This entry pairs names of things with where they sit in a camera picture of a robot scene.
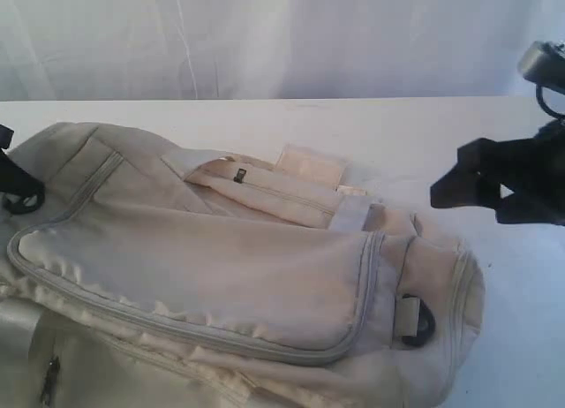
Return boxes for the beige duffel bag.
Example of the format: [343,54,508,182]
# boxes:
[1,123,485,407]

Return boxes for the white backdrop curtain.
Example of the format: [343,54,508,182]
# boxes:
[1,0,564,101]

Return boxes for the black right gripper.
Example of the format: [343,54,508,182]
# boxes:
[430,119,564,226]

